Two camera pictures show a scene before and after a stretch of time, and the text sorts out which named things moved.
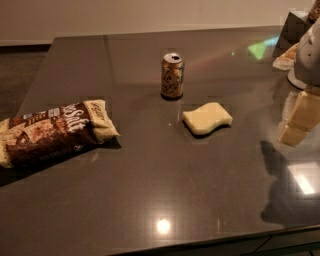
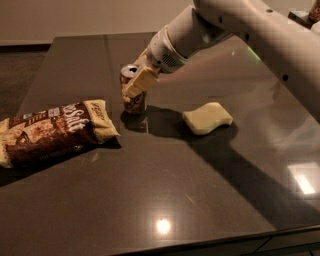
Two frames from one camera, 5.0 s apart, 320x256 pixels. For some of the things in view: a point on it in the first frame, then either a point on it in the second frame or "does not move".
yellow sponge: [207, 117] does not move
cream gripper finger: [300, 115] to [141, 81]
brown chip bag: [40, 133] does not move
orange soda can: [172, 76] to [133, 103]
